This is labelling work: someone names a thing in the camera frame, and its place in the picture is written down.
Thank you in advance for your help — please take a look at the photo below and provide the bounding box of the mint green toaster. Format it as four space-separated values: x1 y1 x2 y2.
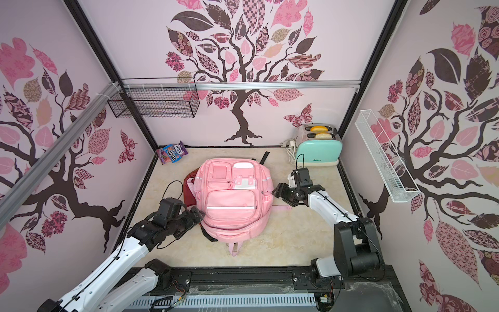
295 123 343 168

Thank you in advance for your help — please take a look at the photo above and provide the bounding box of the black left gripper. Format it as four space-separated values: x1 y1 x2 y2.
165 206 205 239

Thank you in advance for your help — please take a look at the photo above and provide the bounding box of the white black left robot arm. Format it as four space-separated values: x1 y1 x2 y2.
39 198 205 311

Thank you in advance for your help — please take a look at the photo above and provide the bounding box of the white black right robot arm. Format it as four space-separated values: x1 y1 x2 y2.
272 168 385 278

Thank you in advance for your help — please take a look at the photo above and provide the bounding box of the black wire basket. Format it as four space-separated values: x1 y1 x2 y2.
107 76 200 118

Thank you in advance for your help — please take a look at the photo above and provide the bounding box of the blue M&M's candy bag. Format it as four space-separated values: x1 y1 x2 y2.
162 144 182 164

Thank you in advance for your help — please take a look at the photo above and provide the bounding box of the red backpack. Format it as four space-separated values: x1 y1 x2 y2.
183 168 198 207

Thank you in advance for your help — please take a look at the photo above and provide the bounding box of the white slotted cable duct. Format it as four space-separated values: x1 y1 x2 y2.
126 293 316 311

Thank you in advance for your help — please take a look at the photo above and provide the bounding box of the aluminium rail wall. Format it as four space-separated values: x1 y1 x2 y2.
1 82 119 228
124 80 361 90

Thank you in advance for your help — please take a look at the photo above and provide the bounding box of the pink red candy bag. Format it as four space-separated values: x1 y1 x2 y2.
155 148 166 165

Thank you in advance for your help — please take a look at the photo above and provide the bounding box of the aluminium rail left wall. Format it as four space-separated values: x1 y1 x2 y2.
1 82 119 228

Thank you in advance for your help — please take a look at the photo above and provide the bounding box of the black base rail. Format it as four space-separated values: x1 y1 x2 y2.
152 265 402 295

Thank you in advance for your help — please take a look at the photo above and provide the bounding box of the white toaster power cord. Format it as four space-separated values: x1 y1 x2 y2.
281 140 299 168

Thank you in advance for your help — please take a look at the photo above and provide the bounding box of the white wire shelf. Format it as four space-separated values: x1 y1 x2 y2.
355 110 421 203

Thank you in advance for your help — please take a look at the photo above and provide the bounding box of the black backpack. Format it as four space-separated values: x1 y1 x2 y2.
198 151 270 243

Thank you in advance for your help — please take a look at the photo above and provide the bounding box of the aluminium rail back wall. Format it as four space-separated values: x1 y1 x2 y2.
124 80 361 90

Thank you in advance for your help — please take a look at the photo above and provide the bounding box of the pink backpack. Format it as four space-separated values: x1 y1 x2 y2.
186 157 292 257

